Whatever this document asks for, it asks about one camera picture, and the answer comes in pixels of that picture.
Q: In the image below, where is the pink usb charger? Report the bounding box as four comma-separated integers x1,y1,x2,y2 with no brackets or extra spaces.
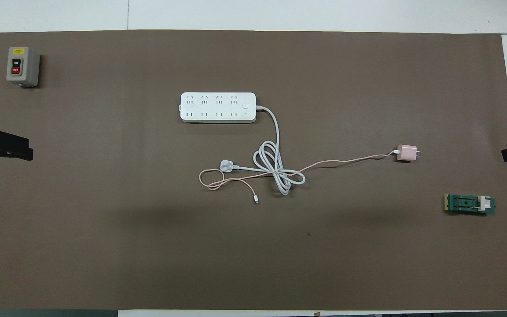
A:
396,144,421,162

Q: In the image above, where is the pink charging cable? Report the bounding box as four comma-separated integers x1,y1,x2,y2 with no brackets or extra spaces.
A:
199,151,398,204

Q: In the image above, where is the white power strip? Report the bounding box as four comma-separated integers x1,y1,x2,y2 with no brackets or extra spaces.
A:
179,92,257,124

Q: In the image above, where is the brown table mat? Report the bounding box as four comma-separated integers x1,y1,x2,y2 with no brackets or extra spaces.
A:
0,29,507,311

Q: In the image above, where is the green knife switch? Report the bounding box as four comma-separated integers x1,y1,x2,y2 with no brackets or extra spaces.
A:
444,194,496,216

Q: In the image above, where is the grey on-off switch box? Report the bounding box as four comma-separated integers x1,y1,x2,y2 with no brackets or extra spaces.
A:
6,47,41,88

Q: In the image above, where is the white power cord with plug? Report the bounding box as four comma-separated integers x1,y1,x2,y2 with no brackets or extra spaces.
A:
220,106,305,195

